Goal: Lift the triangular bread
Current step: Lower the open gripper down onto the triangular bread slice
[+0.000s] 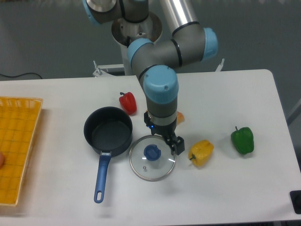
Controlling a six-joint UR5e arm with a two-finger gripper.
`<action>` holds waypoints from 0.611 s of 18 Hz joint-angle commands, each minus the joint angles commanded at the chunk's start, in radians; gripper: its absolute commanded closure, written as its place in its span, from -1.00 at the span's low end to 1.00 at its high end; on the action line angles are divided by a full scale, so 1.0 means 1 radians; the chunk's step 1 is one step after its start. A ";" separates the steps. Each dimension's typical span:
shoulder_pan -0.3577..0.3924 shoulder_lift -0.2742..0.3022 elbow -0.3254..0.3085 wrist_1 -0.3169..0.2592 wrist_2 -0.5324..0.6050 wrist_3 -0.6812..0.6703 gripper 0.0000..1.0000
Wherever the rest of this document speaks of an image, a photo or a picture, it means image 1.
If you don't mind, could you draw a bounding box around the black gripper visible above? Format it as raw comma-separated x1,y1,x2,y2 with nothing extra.
144,111,185,155

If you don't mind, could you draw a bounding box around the triangle bread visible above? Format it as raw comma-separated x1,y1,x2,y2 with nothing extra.
176,111,185,125

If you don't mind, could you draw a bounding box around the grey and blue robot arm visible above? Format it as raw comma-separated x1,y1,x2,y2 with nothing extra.
83,0,218,155

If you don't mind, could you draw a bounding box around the yellow bell pepper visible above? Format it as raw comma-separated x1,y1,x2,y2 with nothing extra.
188,139,214,167

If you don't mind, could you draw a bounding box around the glass lid with blue knob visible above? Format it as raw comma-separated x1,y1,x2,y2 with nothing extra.
129,135,176,182

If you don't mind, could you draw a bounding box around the red bell pepper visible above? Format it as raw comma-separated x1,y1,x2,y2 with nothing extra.
119,92,137,115

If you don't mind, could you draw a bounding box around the green bell pepper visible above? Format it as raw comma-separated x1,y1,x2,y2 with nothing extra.
231,126,254,155

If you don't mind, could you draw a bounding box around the black device at table edge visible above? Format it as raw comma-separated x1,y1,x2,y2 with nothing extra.
290,190,301,214

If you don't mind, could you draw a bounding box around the yellow woven basket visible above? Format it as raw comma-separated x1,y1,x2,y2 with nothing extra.
0,96,43,206

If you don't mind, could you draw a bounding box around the dark pot with blue handle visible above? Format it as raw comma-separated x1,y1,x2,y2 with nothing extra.
84,106,133,203

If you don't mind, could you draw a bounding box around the white table clamp bracket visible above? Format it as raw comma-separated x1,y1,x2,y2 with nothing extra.
92,60,125,78

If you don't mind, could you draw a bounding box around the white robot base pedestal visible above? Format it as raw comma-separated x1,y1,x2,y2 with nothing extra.
111,12,162,75

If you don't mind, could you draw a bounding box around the black cable on floor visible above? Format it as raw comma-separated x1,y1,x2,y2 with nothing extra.
0,72,43,79

